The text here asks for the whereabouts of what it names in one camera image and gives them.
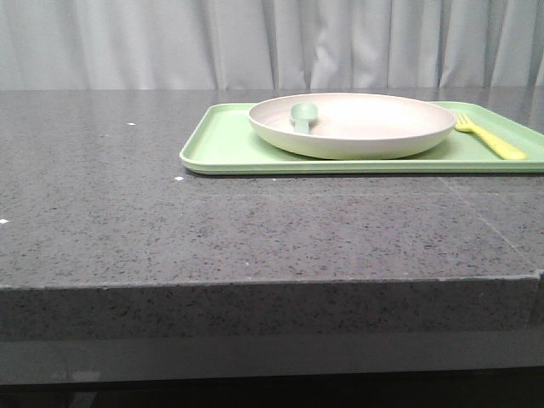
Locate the cream round plate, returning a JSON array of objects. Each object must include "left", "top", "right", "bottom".
[{"left": 248, "top": 93, "right": 456, "bottom": 160}]

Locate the yellow plastic fork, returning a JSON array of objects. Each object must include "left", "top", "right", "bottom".
[{"left": 455, "top": 113, "right": 527, "bottom": 161}]

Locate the light green serving tray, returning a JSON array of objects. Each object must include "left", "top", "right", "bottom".
[{"left": 179, "top": 101, "right": 543, "bottom": 176}]

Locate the pale green plastic spoon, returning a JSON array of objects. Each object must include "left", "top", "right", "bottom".
[{"left": 290, "top": 102, "right": 318, "bottom": 133}]

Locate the white pleated curtain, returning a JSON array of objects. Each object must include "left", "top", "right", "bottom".
[{"left": 1, "top": 1, "right": 543, "bottom": 90}]

